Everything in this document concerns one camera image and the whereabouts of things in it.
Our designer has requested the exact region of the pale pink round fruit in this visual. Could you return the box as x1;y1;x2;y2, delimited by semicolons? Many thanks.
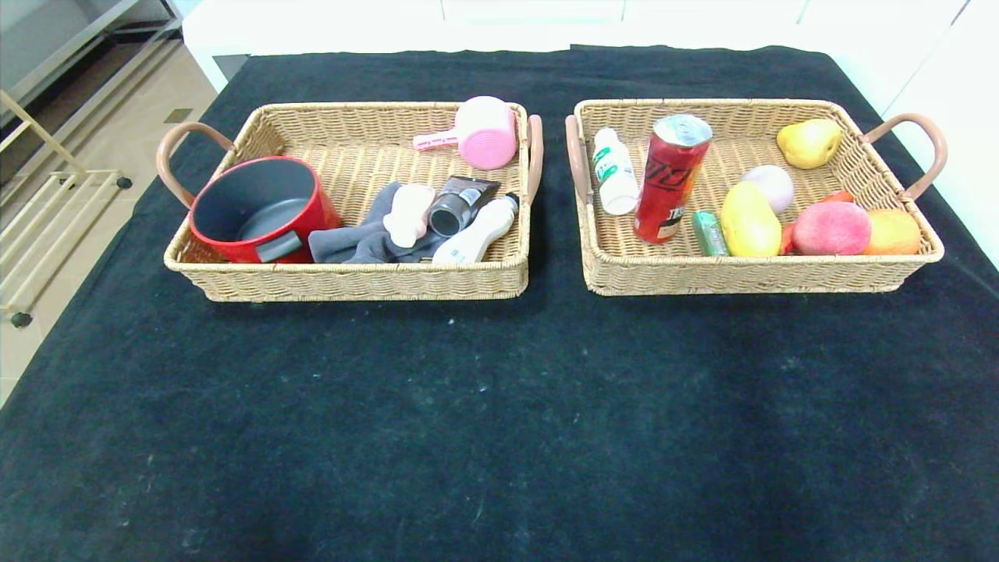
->
741;165;795;214

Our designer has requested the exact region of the grey low cabinet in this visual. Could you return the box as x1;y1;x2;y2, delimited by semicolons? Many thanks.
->
0;0;182;106

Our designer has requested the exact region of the wooden rack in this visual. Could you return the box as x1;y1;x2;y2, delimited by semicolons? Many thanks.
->
0;90;132;329

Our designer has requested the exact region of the red drink can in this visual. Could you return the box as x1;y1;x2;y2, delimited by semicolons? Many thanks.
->
634;114;713;244

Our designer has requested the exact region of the black cosmetic tube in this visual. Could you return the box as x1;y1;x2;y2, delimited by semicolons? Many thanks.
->
428;176;500;238

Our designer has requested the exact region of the pink plastic cup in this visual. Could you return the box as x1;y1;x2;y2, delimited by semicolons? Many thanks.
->
412;96;517;170

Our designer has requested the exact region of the yellow mango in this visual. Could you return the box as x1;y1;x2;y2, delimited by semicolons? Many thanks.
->
720;182;783;258

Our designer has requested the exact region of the white brush bottle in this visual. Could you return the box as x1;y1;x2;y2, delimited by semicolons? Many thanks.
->
432;194;521;265

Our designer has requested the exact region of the orange fruit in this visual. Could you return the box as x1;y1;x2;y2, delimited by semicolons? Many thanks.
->
865;208;923;255

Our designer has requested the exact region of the red cooking pot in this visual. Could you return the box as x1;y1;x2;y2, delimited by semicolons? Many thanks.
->
189;156;343;264

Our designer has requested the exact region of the pink squeeze bottle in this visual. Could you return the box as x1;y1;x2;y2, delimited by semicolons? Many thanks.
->
382;183;436;248

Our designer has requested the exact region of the green candy pack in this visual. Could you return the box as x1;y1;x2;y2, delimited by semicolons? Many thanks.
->
692;211;730;257

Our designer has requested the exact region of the wicker basket with kitchenware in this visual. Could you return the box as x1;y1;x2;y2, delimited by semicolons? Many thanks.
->
156;101;543;303

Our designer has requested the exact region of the red peach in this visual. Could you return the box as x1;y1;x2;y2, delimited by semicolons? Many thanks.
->
792;201;873;256

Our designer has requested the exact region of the wicker basket with food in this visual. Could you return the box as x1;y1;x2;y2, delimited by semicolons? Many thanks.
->
565;98;948;296

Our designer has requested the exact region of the grey cloth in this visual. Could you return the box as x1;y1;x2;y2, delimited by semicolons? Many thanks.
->
308;182;450;265

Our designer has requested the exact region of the white milk drink bottle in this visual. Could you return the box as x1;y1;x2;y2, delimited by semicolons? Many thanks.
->
592;126;641;215

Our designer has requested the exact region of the black tablecloth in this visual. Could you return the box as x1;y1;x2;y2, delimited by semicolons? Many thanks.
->
0;44;999;562

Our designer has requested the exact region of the yellow pear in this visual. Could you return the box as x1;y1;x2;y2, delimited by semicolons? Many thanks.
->
777;119;844;170

